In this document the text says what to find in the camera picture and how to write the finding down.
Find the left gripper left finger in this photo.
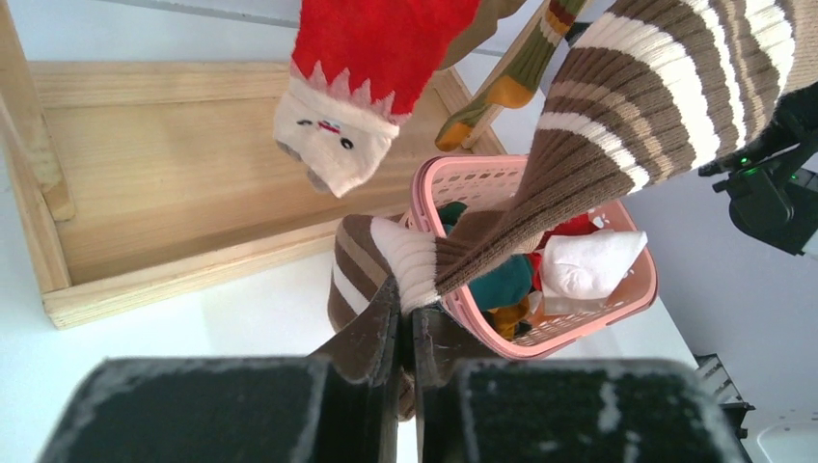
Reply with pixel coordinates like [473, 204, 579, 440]
[40, 278, 400, 462]

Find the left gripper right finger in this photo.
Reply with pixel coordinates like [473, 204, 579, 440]
[412, 308, 747, 462]

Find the olive orange striped sock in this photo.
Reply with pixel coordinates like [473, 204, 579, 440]
[435, 0, 587, 151]

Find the brown white striped sock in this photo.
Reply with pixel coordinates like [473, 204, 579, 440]
[328, 1, 817, 331]

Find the dark green sock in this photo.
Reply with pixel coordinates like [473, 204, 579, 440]
[437, 199, 543, 312]

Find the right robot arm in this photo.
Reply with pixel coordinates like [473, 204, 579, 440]
[696, 85, 817, 462]

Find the wooden hanger stand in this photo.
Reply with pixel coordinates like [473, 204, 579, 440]
[1, 1, 496, 328]

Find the mustard yellow sock in basket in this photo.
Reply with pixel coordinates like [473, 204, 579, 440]
[488, 303, 532, 341]

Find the pink laundry basket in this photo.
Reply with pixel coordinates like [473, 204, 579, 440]
[403, 155, 658, 360]

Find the red sock with face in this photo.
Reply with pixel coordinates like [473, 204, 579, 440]
[273, 0, 479, 198]

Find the tan brown sock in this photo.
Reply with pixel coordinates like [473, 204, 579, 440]
[437, 0, 525, 70]

